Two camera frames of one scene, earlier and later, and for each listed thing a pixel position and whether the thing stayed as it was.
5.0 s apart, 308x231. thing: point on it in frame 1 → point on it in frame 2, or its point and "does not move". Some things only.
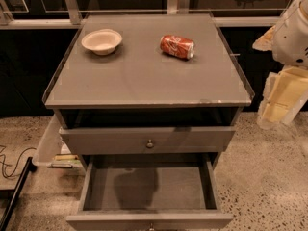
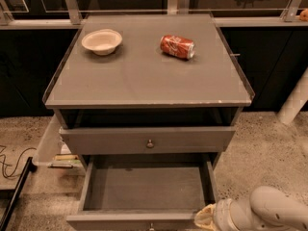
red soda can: (177, 45) does not move
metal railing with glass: (58, 7) does not move
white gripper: (291, 38) → (220, 214)
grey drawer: (150, 192) does not move
